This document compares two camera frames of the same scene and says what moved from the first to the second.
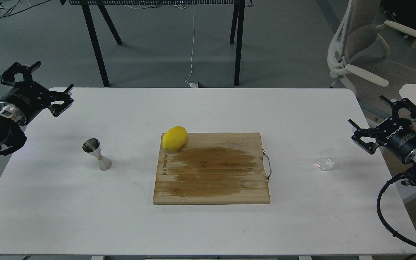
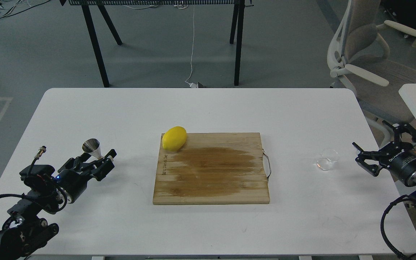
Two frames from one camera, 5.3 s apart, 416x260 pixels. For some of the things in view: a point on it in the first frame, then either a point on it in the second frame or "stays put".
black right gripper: [412, 144] -> [400, 158]
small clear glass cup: [328, 157] stays put
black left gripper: [27, 98] -> [73, 177]
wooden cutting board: [213, 168] stays put
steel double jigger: [92, 146] stays put
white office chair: [356, 56] stays put
